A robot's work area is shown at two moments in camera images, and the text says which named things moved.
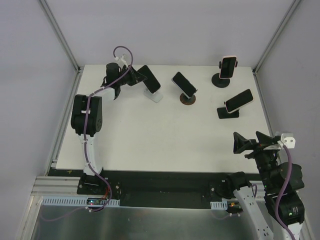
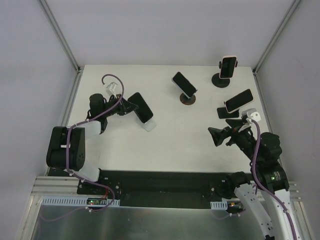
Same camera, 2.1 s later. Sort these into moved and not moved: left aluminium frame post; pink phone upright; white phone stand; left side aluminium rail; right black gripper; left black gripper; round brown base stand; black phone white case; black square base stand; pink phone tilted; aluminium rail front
Moved: white phone stand; left black gripper; right black gripper
Not moved: aluminium rail front; round brown base stand; black square base stand; left aluminium frame post; left side aluminium rail; black phone white case; pink phone upright; pink phone tilted
